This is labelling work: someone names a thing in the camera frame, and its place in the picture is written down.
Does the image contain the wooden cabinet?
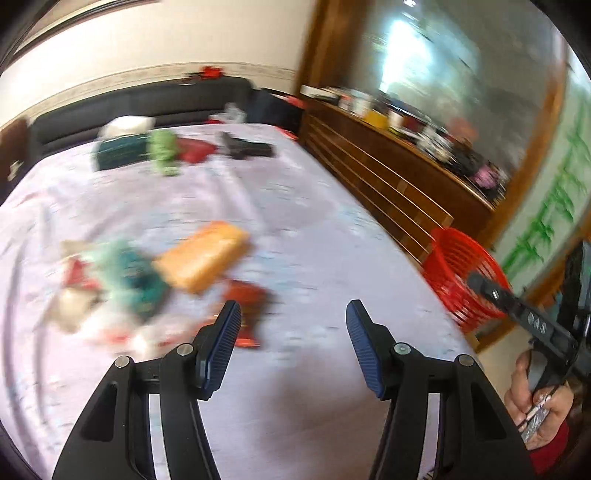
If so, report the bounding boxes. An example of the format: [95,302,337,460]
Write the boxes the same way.
[298,85,509,266]

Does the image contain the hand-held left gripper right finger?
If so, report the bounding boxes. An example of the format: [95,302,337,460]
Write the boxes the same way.
[346,299,536,480]

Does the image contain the assorted bottles and jars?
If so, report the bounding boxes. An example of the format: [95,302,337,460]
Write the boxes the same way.
[300,85,513,204]

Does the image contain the black sofa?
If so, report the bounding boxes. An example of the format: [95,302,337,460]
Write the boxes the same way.
[28,76,254,155]

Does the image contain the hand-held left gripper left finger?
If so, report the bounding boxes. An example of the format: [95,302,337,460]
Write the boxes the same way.
[52,300,242,480]

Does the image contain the black bag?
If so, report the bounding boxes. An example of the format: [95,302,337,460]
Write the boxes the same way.
[249,88,305,134]

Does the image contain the brown chair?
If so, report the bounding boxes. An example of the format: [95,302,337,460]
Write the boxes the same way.
[0,117,31,206]

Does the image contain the crumpled red white wrapper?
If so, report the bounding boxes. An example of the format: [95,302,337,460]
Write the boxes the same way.
[60,240,100,296]

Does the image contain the red pouch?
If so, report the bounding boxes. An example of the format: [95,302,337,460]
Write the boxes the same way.
[178,137,220,164]

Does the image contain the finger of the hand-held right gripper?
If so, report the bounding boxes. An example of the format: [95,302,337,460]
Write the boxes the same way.
[466,271,580,361]

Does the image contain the black handheld device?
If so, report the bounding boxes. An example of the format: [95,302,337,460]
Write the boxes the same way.
[219,131,277,161]

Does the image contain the red ornament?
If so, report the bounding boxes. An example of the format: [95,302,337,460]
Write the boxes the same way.
[187,66,227,86]

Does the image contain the green plush toy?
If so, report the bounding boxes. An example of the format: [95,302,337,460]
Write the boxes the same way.
[148,130,182,178]

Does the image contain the person's right forearm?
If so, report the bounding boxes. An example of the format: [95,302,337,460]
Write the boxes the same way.
[526,422,575,478]

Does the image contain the white plastic packaging bag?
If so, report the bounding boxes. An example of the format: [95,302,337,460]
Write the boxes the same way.
[48,284,112,335]

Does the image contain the dark red packet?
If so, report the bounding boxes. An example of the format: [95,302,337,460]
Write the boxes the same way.
[210,279,280,349]

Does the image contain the person's right hand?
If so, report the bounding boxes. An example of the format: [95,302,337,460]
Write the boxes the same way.
[504,351,575,450]

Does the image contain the red plastic mesh basket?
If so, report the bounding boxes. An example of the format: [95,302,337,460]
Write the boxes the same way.
[422,227,514,334]

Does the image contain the orange medicine box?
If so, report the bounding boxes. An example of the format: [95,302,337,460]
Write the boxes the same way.
[154,222,250,295]

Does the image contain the large wall mirror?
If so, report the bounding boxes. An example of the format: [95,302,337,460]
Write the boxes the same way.
[355,0,561,185]

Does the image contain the dark green tissue box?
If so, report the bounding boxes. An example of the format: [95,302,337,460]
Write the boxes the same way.
[92,115,158,172]

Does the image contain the green bamboo wall decal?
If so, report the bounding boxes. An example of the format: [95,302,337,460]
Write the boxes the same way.
[501,106,591,278]

